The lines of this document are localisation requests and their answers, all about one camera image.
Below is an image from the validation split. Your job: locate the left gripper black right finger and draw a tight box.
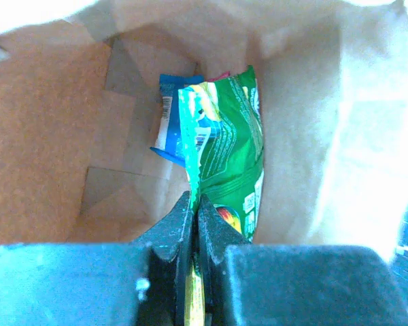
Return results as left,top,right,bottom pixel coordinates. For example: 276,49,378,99
197,196,408,325

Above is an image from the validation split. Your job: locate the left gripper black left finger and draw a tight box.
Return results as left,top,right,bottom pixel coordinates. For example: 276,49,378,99
0,192,193,325

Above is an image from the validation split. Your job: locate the dark green snack packet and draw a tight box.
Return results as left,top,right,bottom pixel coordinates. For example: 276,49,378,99
177,67,265,325

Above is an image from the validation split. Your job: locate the brown paper bag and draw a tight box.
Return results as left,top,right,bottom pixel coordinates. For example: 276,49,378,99
0,1,408,261

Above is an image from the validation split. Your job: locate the pink red snack packet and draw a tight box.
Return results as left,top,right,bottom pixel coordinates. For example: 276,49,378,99
207,71,231,82

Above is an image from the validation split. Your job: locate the small blue snack packet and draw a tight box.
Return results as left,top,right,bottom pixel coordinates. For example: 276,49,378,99
150,74,205,167

